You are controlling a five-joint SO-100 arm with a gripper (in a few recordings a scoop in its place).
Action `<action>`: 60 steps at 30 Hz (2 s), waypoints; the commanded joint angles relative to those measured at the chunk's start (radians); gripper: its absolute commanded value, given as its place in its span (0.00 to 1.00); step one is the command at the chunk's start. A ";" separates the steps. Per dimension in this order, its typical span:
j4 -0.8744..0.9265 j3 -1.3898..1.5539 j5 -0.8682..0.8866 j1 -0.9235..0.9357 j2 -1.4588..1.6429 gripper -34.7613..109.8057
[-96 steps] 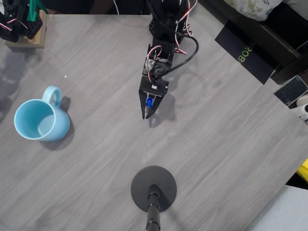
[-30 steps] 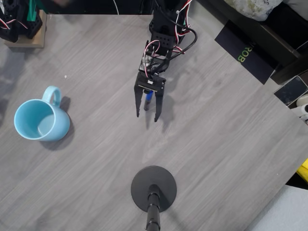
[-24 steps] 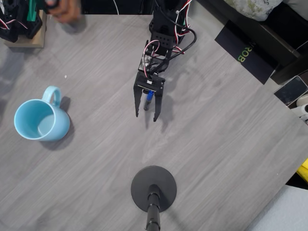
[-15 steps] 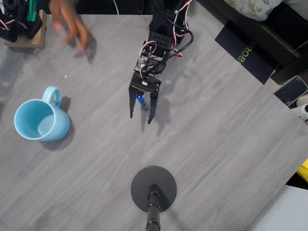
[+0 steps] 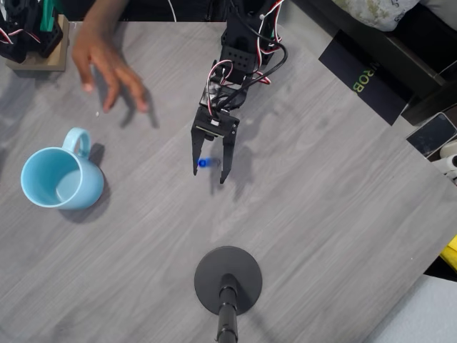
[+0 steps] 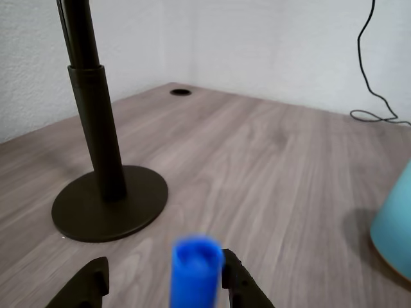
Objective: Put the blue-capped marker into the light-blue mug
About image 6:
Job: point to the light blue ceramic mug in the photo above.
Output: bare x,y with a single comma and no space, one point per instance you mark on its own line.
395,231

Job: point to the black table grommet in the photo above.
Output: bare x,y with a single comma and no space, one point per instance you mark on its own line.
180,92

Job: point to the black round base camera stand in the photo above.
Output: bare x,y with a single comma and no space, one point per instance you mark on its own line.
106,160

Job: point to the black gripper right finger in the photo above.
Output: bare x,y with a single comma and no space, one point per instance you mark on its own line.
244,285

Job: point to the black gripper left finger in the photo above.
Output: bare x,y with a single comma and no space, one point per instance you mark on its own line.
83,285

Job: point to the blue capped marker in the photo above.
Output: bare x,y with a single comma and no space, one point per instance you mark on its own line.
196,276

